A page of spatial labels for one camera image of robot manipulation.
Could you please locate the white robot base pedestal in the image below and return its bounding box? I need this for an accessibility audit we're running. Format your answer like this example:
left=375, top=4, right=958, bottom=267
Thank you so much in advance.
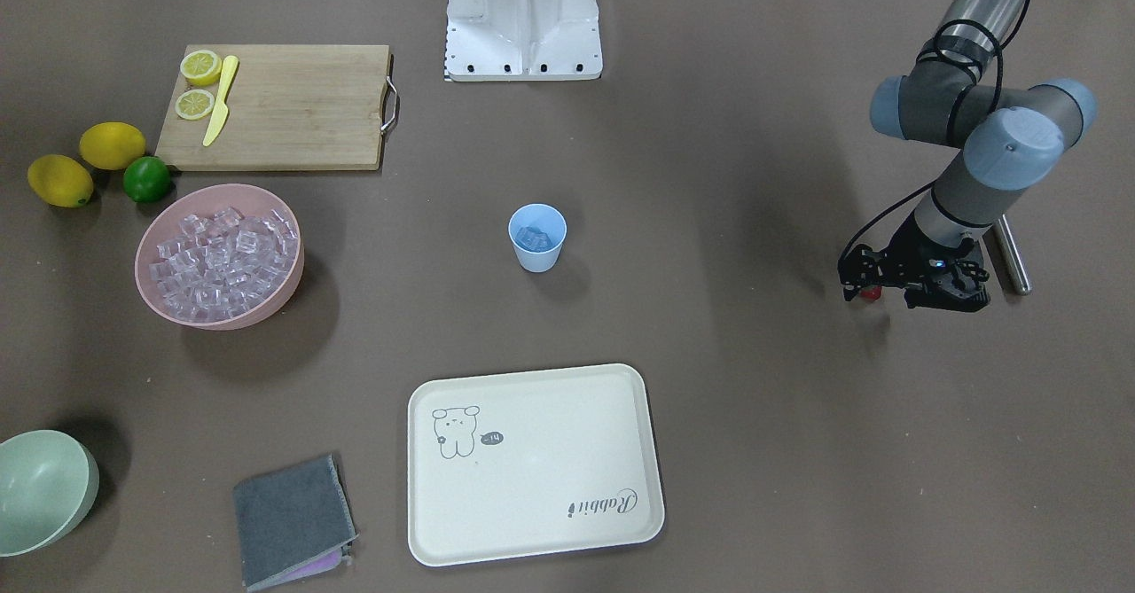
left=443, top=0, right=604, bottom=82

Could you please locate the pink bowl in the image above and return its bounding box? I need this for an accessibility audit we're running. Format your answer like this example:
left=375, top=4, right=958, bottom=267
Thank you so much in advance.
left=135, top=183, right=305, bottom=331

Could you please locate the grey folded cloth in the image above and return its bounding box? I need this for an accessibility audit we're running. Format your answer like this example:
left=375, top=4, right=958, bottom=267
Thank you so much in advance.
left=232, top=453, right=358, bottom=592

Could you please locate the cream rabbit tray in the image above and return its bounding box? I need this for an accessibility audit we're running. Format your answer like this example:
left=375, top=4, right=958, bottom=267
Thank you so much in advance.
left=407, top=364, right=666, bottom=567

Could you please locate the lemon slice near knife tip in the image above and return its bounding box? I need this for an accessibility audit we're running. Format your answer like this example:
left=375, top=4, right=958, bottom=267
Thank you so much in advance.
left=174, top=89, right=215, bottom=122

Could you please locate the yellow lemon farther out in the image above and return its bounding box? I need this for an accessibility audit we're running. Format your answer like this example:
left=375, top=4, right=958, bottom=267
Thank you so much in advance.
left=26, top=154, right=96, bottom=208

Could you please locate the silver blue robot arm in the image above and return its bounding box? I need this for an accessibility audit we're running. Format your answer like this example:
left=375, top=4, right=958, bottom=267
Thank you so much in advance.
left=836, top=0, right=1099, bottom=314

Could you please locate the steel muddler black tip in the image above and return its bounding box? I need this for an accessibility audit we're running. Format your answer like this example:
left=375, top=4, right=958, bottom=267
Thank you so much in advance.
left=992, top=215, right=1033, bottom=297

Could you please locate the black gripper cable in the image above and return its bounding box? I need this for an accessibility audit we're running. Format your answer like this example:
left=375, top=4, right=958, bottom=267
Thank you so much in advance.
left=836, top=0, right=1033, bottom=266

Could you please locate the yellow plastic knife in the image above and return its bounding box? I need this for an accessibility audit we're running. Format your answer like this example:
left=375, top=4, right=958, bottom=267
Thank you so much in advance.
left=201, top=55, right=239, bottom=147

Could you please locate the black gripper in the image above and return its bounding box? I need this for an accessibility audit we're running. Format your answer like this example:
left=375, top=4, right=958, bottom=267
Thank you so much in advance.
left=836, top=215, right=990, bottom=314

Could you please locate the lemon slice near knife handle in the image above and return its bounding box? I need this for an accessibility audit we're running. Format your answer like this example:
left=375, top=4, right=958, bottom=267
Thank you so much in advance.
left=179, top=49, right=222, bottom=87

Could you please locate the green lime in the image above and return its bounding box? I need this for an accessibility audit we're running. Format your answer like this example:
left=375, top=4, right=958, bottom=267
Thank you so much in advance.
left=121, top=154, right=173, bottom=204

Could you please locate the clear ice cubes pile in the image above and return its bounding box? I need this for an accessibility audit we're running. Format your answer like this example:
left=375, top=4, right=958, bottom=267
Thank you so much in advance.
left=143, top=207, right=300, bottom=324

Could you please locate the light blue plastic cup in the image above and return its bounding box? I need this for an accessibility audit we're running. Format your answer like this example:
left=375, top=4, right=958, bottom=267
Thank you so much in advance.
left=507, top=204, right=568, bottom=273

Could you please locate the yellow lemon nearer board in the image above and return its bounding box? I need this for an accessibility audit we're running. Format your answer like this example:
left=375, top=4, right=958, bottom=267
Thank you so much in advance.
left=79, top=122, right=148, bottom=170

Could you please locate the wooden cutting board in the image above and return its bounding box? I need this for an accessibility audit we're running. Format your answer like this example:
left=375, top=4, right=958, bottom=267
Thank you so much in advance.
left=154, top=43, right=398, bottom=172

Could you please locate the ice cube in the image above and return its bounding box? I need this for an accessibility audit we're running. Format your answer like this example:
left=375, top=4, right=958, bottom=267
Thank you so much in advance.
left=514, top=226, right=554, bottom=253

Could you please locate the light green bowl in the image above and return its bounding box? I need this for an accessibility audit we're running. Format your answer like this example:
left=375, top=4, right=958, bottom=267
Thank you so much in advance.
left=1, top=431, right=100, bottom=558

